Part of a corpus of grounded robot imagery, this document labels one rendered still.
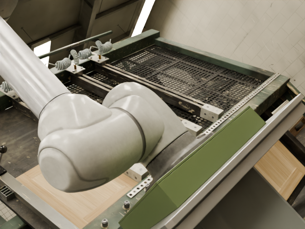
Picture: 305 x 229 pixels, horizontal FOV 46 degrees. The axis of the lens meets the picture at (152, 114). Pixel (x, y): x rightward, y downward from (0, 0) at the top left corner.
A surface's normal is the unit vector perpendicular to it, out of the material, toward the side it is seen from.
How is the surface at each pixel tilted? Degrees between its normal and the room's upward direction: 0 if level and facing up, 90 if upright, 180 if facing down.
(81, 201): 60
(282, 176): 90
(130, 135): 112
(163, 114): 91
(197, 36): 90
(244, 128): 90
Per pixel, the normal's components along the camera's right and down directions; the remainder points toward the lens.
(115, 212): 0.03, -0.84
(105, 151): 0.70, -0.14
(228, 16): -0.69, 0.48
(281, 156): 0.41, -0.54
